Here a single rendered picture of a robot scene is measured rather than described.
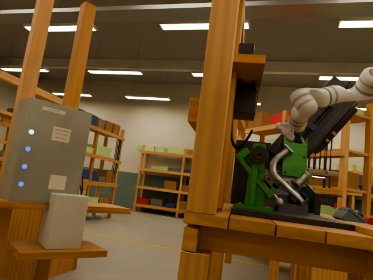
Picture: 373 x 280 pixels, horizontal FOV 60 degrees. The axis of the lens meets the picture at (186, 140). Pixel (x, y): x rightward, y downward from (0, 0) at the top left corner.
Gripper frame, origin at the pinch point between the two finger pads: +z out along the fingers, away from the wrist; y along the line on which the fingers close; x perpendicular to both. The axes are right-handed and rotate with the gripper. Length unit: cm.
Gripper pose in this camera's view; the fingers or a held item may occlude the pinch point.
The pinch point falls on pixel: (291, 138)
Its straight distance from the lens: 151.2
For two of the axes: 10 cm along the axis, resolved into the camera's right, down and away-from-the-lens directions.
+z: 1.4, 4.1, 9.0
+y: -5.7, -7.1, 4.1
